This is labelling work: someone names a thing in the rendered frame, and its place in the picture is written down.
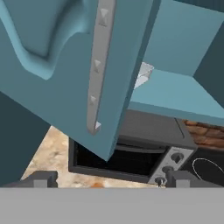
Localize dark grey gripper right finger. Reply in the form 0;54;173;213
165;170;221;188

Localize clear tupperware container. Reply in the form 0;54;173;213
133;61;155;90

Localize teal wall cabinet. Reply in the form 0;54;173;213
128;0;224;128

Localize grey bar door handle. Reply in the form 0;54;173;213
86;0;117;136

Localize black hob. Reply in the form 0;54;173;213
178;148;224;188

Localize dark teal cabinet side panel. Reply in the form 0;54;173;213
0;91;52;187

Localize grey toaster oven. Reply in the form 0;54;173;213
67;108;199;186

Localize teal cabinet door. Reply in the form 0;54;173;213
0;0;162;162

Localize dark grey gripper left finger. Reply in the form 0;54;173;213
3;171;59;188

